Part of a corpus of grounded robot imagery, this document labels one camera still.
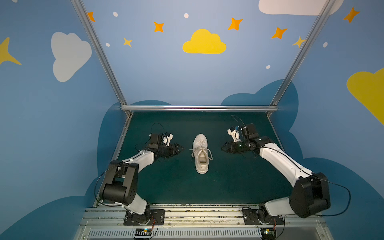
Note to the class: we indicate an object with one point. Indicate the left green circuit board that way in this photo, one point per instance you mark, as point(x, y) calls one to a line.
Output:
point(140, 233)

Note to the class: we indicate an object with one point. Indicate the white sneaker shoe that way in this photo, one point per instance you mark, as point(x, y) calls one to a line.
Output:
point(201, 154)

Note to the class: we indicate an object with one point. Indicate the aluminium rail base frame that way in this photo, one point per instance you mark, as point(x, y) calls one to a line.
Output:
point(197, 222)

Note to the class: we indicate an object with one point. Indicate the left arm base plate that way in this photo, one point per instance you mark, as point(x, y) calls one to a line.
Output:
point(153, 217)

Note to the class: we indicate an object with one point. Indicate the right aluminium frame post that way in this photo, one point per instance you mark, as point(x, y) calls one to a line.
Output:
point(304, 50)

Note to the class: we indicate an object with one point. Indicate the horizontal aluminium frame bar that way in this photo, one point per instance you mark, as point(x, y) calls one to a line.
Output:
point(199, 108)

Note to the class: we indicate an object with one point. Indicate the green table mat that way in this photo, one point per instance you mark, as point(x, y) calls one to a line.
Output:
point(231, 178)

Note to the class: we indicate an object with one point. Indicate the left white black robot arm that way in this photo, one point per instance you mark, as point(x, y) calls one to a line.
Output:
point(120, 184)

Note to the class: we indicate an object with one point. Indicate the green circuit board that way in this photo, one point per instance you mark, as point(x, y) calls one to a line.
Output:
point(140, 233)
point(268, 234)

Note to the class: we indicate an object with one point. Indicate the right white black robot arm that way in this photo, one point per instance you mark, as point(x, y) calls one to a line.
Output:
point(311, 193)

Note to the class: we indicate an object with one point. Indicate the aluminium frame post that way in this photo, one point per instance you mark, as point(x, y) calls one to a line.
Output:
point(88, 26)
point(304, 50)

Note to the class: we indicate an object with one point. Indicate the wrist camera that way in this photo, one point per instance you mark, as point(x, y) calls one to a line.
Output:
point(243, 133)
point(159, 140)

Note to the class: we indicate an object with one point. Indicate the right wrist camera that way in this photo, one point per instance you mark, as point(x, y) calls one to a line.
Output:
point(243, 133)

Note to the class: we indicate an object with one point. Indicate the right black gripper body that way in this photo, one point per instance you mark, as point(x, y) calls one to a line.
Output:
point(240, 146)

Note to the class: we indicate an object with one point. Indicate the right green circuit board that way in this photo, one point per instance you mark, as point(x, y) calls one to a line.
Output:
point(268, 234)

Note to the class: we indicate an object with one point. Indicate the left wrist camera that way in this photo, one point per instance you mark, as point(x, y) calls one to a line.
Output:
point(159, 140)

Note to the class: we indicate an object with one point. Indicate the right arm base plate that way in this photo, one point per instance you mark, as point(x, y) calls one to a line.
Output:
point(260, 217)

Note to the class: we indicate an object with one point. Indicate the left aluminium frame post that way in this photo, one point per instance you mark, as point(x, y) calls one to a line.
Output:
point(88, 26)

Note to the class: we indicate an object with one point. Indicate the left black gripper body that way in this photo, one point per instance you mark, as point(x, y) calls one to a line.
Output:
point(167, 149)

